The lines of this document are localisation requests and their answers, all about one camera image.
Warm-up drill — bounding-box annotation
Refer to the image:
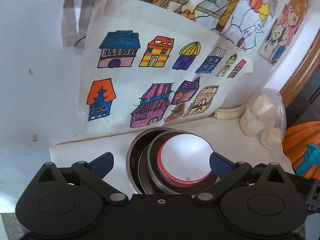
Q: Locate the white ceramic bowl front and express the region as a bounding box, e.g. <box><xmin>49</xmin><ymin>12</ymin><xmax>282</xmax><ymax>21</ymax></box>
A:
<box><xmin>157</xmin><ymin>142</ymin><xmax>216</xmax><ymax>188</ymax></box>

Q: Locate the steel plate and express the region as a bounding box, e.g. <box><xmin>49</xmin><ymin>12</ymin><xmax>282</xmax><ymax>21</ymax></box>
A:
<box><xmin>138</xmin><ymin>145</ymin><xmax>160</xmax><ymax>194</ymax></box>
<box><xmin>126</xmin><ymin>127</ymin><xmax>178</xmax><ymax>194</ymax></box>

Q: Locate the deep steel bowl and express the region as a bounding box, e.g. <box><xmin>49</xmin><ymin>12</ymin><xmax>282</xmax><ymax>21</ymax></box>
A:
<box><xmin>147</xmin><ymin>130</ymin><xmax>219</xmax><ymax>195</ymax></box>

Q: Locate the white printed tablecloth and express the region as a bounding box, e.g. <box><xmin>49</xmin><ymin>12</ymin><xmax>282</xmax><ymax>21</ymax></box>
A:
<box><xmin>50</xmin><ymin>117</ymin><xmax>294</xmax><ymax>196</ymax></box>

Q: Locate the orange dress woman painting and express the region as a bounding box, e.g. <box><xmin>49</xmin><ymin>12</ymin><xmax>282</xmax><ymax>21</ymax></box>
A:
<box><xmin>282</xmin><ymin>121</ymin><xmax>320</xmax><ymax>180</ymax></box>

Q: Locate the plastic bag of buns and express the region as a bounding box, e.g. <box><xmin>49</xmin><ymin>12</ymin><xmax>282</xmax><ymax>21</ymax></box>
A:
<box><xmin>240</xmin><ymin>88</ymin><xmax>286</xmax><ymax>150</ymax></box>

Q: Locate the wooden rolling pin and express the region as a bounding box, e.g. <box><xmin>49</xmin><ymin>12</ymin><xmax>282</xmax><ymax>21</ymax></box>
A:
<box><xmin>213</xmin><ymin>104</ymin><xmax>246</xmax><ymax>120</ymax></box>

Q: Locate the houses drawing paper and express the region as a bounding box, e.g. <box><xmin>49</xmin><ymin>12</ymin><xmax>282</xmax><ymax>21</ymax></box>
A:
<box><xmin>79</xmin><ymin>0</ymin><xmax>253</xmax><ymax>138</ymax></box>

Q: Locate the girl with teddy drawing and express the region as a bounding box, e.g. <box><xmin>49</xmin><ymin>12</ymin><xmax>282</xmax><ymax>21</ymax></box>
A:
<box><xmin>259</xmin><ymin>0</ymin><xmax>311</xmax><ymax>65</ymax></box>

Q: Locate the boy with fan drawing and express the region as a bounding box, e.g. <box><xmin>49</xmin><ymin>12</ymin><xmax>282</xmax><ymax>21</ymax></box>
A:
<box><xmin>61</xmin><ymin>0</ymin><xmax>282</xmax><ymax>52</ymax></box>

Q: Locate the brown wooden door frame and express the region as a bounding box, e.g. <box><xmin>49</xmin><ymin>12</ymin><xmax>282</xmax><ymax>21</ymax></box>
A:
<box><xmin>280</xmin><ymin>31</ymin><xmax>319</xmax><ymax>107</ymax></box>

